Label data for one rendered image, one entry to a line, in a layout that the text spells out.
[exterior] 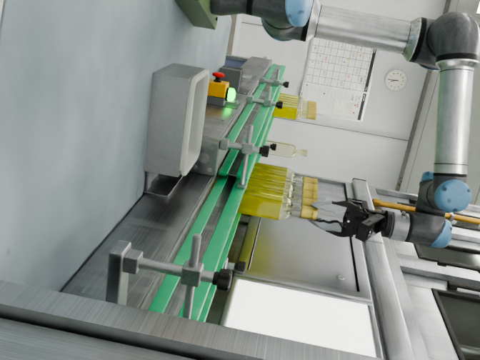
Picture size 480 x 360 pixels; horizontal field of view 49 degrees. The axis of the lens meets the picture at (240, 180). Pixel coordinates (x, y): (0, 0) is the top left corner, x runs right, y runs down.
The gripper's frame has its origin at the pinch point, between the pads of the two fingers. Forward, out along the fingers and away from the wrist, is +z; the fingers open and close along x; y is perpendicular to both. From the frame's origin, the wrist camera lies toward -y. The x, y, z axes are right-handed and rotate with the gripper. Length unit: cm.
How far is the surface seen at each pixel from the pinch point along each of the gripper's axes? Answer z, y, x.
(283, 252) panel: 6.0, -0.7, -12.6
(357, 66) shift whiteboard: -62, 594, -29
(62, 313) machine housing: 28, -89, 23
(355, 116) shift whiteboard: -74, 594, -96
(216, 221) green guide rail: 22.5, -24.5, 4.1
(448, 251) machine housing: -47, 31, -17
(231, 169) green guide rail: 24.0, 5.4, 6.0
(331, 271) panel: -6.9, -6.2, -12.6
